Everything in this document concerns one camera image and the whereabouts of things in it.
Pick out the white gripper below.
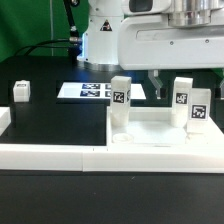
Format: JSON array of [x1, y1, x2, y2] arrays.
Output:
[[118, 0, 224, 99]]

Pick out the white square table top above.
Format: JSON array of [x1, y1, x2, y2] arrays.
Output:
[[106, 107, 224, 153]]

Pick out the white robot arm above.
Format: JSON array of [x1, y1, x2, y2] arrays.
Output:
[[78, 0, 224, 84]]

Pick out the white marker sheet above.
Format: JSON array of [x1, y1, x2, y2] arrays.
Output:
[[57, 82, 146, 100]]

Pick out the black cables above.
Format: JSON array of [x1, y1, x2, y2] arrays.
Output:
[[13, 37, 83, 57]]

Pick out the white U-shaped fence wall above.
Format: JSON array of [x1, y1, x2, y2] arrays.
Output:
[[0, 106, 224, 174]]

